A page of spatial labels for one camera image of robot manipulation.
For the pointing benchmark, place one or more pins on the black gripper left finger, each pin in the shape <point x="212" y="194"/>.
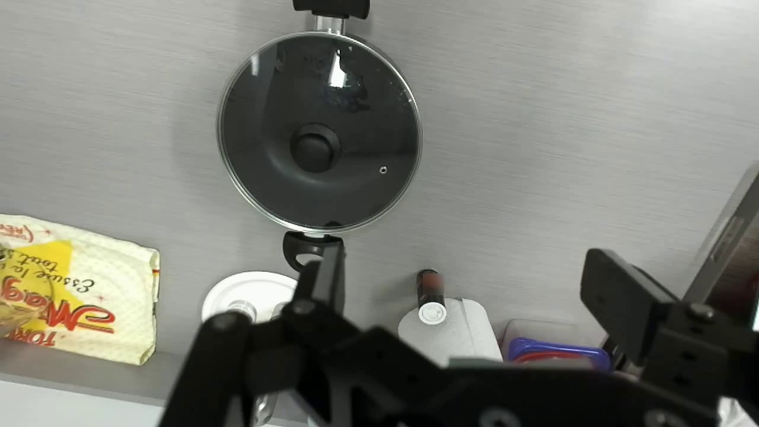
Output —
<point x="229" y="357"/>

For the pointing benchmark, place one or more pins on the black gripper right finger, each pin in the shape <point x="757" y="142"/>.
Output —
<point x="633" y="309"/>

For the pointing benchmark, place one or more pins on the glass lid with black knob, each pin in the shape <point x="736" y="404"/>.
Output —
<point x="317" y="146"/>

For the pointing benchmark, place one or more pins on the clear container with blue lid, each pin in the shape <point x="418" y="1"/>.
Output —
<point x="554" y="346"/>

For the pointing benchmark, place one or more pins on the silver metal appliance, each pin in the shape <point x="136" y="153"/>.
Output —
<point x="732" y="245"/>

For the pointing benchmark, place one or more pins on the white yellow paper package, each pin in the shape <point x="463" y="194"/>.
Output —
<point x="87" y="293"/>

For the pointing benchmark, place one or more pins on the white plastic bottle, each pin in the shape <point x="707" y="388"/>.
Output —
<point x="465" y="335"/>

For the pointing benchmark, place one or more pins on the brown stick with white end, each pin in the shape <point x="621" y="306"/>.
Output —
<point x="430" y="288"/>

